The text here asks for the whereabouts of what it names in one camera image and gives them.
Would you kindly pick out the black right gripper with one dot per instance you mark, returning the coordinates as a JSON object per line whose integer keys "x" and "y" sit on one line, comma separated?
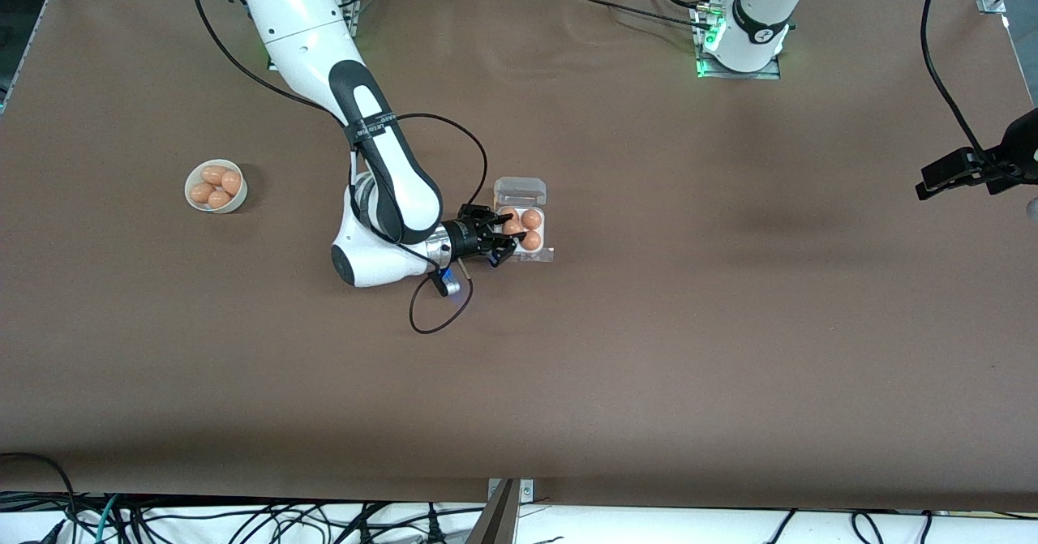
{"x": 468, "y": 238}

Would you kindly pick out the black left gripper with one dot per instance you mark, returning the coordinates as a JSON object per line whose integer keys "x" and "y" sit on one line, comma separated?
{"x": 1020, "y": 149}

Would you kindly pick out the clear plastic egg carton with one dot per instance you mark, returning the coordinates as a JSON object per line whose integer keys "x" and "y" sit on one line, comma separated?
{"x": 519, "y": 190}

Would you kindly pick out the brown table cover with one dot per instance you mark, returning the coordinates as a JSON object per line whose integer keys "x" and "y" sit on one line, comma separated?
{"x": 649, "y": 366}

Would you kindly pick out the white round bowl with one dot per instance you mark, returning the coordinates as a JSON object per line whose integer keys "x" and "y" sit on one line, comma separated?
{"x": 240, "y": 201}

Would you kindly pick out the grey metal strut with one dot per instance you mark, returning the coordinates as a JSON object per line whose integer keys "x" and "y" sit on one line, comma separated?
{"x": 496, "y": 520}

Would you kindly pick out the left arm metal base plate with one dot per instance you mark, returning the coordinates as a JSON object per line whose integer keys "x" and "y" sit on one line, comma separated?
{"x": 730, "y": 75}

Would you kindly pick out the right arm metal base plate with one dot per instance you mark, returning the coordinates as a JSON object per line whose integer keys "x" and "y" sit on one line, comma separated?
{"x": 351, "y": 21}

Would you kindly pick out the small metal bracket plate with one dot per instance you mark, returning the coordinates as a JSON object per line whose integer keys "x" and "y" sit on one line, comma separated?
{"x": 527, "y": 491}

